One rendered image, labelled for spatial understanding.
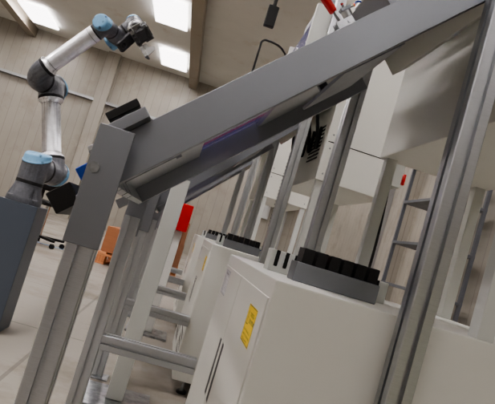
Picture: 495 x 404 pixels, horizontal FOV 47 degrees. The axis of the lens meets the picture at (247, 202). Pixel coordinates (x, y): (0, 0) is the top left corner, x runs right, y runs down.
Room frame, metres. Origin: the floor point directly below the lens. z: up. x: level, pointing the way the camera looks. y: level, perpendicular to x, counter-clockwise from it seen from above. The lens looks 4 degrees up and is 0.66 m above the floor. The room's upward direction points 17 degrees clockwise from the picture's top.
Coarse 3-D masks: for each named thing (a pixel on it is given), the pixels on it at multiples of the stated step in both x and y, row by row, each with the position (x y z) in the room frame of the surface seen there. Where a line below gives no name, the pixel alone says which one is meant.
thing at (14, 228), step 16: (0, 208) 2.38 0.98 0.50; (16, 208) 2.39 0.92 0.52; (32, 208) 2.40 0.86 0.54; (0, 224) 2.39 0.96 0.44; (16, 224) 2.39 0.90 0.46; (32, 224) 2.40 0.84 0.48; (0, 240) 2.39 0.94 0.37; (16, 240) 2.39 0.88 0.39; (32, 240) 2.49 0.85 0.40; (0, 256) 2.39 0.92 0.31; (16, 256) 2.39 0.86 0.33; (32, 256) 2.57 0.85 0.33; (0, 272) 2.39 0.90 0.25; (16, 272) 2.40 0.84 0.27; (0, 288) 2.39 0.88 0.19; (16, 288) 2.48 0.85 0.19; (0, 304) 2.39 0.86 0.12; (16, 304) 2.57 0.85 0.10; (0, 320) 2.40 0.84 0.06
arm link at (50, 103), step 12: (60, 84) 2.62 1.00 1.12; (48, 96) 2.58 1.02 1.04; (60, 96) 2.62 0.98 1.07; (48, 108) 2.59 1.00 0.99; (60, 108) 2.64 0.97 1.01; (48, 120) 2.59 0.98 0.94; (60, 120) 2.63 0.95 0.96; (48, 132) 2.58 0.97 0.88; (60, 132) 2.63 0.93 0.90; (48, 144) 2.58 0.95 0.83; (60, 144) 2.62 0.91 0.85; (60, 156) 2.59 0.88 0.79; (60, 168) 2.58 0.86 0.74; (60, 180) 2.60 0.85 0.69
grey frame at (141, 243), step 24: (336, 0) 2.30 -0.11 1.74; (264, 168) 3.01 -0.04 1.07; (288, 168) 2.27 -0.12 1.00; (264, 192) 3.01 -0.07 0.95; (288, 192) 2.28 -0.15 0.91; (144, 240) 2.26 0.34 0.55; (264, 240) 2.31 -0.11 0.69; (120, 288) 2.22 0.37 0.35; (120, 312) 2.22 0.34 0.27; (120, 336) 2.96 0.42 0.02; (96, 360) 2.22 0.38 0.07
